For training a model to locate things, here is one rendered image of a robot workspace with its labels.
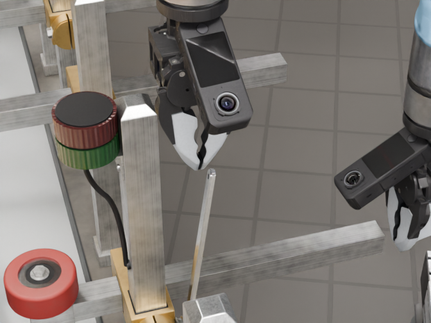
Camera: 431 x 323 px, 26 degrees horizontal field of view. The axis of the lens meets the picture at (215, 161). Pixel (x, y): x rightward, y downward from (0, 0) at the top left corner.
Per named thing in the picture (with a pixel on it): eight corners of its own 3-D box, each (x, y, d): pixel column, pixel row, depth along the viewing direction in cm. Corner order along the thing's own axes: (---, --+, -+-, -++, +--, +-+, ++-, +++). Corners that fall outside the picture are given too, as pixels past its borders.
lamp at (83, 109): (124, 247, 103) (109, 86, 89) (135, 283, 99) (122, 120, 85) (71, 258, 101) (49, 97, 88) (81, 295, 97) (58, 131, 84)
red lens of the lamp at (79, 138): (111, 105, 91) (109, 86, 89) (124, 141, 86) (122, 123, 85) (49, 116, 89) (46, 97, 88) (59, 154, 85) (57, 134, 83)
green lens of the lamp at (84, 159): (112, 125, 92) (111, 107, 91) (126, 163, 88) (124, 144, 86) (52, 136, 91) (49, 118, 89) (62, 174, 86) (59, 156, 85)
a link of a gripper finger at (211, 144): (213, 138, 107) (213, 71, 101) (228, 170, 103) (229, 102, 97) (187, 143, 107) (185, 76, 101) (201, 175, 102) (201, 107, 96)
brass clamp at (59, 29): (76, 2, 146) (73, -27, 143) (93, 47, 136) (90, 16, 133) (36, 8, 144) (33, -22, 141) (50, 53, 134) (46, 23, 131)
